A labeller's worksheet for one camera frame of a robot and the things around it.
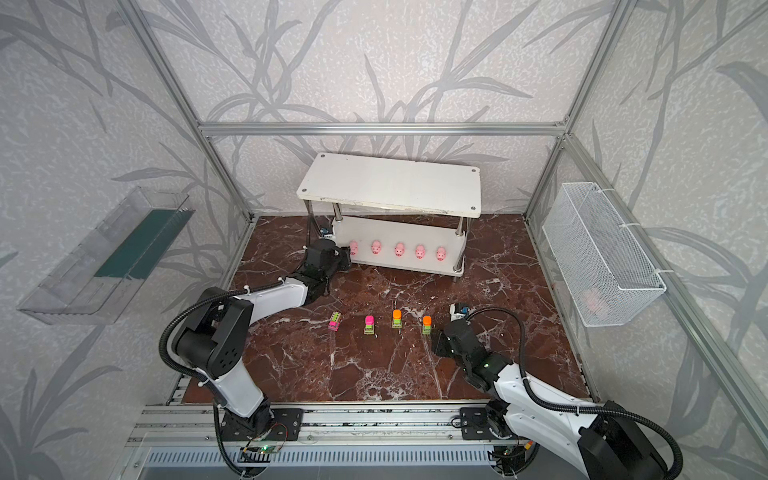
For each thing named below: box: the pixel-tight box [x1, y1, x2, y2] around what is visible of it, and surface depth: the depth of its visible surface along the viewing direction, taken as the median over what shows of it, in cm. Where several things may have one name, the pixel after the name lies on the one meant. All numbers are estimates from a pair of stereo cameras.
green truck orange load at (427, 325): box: [422, 315, 433, 336], surface depth 90 cm
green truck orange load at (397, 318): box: [392, 309, 403, 329], surface depth 92 cm
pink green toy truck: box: [328, 311, 342, 332], surface depth 91 cm
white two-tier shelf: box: [296, 152, 482, 278], surface depth 98 cm
